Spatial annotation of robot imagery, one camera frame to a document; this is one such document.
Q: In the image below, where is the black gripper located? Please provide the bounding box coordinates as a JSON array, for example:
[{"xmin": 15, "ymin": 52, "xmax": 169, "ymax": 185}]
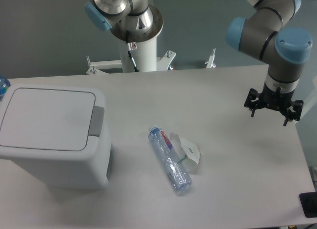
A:
[{"xmin": 244, "ymin": 84, "xmax": 304, "ymax": 126}]

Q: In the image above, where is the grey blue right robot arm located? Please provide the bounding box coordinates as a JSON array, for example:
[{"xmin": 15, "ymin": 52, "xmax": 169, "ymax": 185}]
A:
[{"xmin": 225, "ymin": 0, "xmax": 313, "ymax": 122}]

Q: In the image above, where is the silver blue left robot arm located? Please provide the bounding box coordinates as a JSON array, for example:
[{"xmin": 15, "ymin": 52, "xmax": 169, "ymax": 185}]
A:
[{"xmin": 85, "ymin": 0, "xmax": 312, "ymax": 122}]

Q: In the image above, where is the grey trash can push button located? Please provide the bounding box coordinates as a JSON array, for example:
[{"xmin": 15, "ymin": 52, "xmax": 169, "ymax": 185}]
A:
[{"xmin": 88, "ymin": 106, "xmax": 105, "ymax": 137}]

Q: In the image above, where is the white plastic trash can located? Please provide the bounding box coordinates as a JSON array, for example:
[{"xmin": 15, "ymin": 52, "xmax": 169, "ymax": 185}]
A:
[{"xmin": 0, "ymin": 84, "xmax": 111, "ymax": 189}]

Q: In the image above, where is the crumpled white paper carton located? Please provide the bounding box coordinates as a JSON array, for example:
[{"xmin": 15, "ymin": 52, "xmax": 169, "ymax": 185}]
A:
[{"xmin": 169, "ymin": 133, "xmax": 201, "ymax": 174}]

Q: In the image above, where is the black device at table edge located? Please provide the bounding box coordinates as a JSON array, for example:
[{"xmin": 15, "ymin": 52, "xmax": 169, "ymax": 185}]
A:
[{"xmin": 299, "ymin": 192, "xmax": 317, "ymax": 218}]

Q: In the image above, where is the clear plastic water bottle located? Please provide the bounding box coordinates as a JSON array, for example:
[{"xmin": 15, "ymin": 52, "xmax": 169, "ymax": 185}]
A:
[{"xmin": 148, "ymin": 126, "xmax": 192, "ymax": 195}]

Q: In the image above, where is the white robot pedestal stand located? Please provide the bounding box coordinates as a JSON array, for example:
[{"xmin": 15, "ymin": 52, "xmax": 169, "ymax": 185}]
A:
[{"xmin": 86, "ymin": 35, "xmax": 217, "ymax": 75}]

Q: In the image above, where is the black cable on pedestal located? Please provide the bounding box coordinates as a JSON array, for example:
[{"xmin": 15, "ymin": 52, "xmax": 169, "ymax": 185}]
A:
[{"xmin": 125, "ymin": 31, "xmax": 140, "ymax": 73}]

